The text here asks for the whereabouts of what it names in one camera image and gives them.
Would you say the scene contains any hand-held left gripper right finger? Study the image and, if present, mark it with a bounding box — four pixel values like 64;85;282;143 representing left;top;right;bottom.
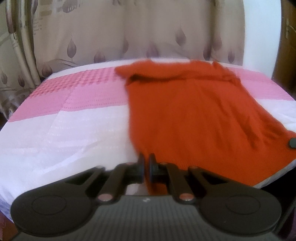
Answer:
149;153;221;204

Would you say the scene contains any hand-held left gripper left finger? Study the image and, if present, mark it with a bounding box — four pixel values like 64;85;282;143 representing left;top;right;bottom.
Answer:
76;153;147;204

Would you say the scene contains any red sweater with sequin collar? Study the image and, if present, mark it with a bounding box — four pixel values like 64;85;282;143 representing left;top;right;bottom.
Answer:
115;59;296;196

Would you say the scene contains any brown wooden door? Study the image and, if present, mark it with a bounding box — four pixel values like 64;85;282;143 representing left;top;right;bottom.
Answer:
271;0;296;99

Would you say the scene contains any pink and white blanket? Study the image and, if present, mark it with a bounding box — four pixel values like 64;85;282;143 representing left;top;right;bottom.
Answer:
0;59;296;224

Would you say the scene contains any beige leaf print curtain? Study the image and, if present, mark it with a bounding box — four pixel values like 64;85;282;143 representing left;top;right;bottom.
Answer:
0;0;246;116

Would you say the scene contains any metal door handle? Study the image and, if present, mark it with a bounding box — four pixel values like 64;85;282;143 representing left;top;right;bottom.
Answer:
285;19;292;40

